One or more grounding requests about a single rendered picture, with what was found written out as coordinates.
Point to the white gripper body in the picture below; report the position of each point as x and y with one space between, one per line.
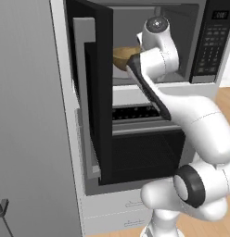
140 38

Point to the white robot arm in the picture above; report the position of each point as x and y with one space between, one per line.
200 123

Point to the black microwave door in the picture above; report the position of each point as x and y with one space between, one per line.
101 92

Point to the black and silver microwave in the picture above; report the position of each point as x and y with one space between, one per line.
212 46

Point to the black built-in oven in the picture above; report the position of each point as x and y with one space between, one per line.
144 154

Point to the grey fridge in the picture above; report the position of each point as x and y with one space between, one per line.
27 108

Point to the white drawer front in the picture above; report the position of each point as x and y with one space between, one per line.
104 206
104 227

